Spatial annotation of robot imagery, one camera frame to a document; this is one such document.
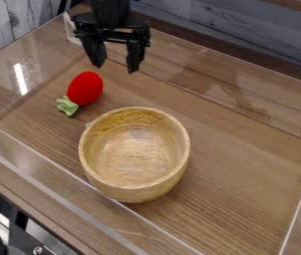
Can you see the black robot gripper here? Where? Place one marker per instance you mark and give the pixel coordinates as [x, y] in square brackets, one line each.
[128, 30]

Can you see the red plush strawberry toy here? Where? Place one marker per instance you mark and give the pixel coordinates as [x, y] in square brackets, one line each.
[85, 90]

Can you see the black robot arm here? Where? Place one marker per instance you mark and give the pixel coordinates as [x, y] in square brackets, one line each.
[110, 9]

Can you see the wooden bowl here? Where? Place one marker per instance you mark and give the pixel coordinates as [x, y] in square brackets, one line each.
[134, 152]

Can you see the black metal table leg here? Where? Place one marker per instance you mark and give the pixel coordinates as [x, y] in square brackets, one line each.
[21, 240]

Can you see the clear acrylic corner bracket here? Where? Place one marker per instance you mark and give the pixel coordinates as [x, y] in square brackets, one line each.
[70, 29]

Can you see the clear acrylic table enclosure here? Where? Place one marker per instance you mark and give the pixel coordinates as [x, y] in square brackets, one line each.
[236, 206]

